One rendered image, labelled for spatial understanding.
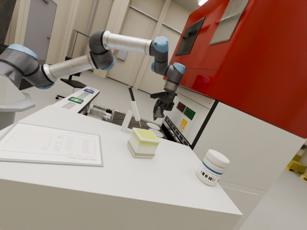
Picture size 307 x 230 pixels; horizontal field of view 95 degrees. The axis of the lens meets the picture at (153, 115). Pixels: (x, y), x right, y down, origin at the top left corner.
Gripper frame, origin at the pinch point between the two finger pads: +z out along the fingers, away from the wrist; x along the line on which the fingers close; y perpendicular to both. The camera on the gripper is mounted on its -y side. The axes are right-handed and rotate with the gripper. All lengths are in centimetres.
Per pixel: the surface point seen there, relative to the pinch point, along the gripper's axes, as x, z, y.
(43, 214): -64, 8, 25
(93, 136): -48.5, 0.5, 11.8
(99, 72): 441, 74, -745
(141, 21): 590, -303, -716
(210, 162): -28, -6, 42
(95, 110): -26.3, 6.9, -22.6
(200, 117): -3.9, -13.9, 26.7
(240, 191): 30, 20, 61
